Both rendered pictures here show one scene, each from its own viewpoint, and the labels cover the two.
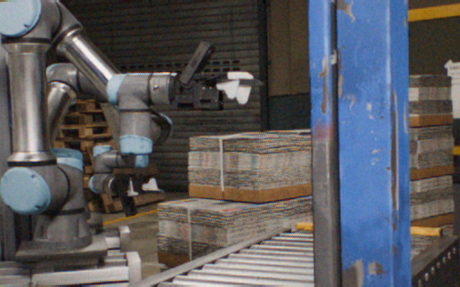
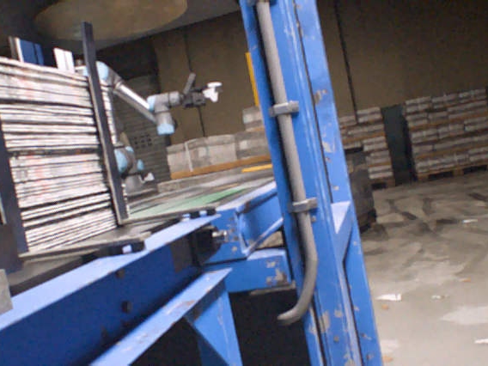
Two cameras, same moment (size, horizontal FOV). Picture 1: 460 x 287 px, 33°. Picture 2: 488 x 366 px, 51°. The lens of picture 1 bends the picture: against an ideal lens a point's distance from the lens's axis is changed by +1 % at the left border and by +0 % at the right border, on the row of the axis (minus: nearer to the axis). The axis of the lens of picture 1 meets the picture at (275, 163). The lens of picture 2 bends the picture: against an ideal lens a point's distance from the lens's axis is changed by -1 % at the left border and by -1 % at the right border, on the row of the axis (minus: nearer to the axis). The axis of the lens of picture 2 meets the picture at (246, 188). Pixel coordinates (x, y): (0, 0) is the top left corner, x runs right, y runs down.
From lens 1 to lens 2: 0.85 m
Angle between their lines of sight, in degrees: 9
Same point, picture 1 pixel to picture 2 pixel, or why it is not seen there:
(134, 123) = (164, 118)
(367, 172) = (316, 59)
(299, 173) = (230, 155)
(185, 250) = not seen: hidden behind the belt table
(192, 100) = (191, 101)
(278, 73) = (176, 137)
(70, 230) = (135, 183)
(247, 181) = (205, 161)
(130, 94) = (160, 103)
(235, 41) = (145, 122)
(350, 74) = (304, 28)
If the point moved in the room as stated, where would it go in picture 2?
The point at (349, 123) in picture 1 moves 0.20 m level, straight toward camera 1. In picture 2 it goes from (307, 45) to (322, 25)
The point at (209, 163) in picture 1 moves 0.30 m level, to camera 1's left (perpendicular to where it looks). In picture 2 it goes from (180, 158) to (137, 167)
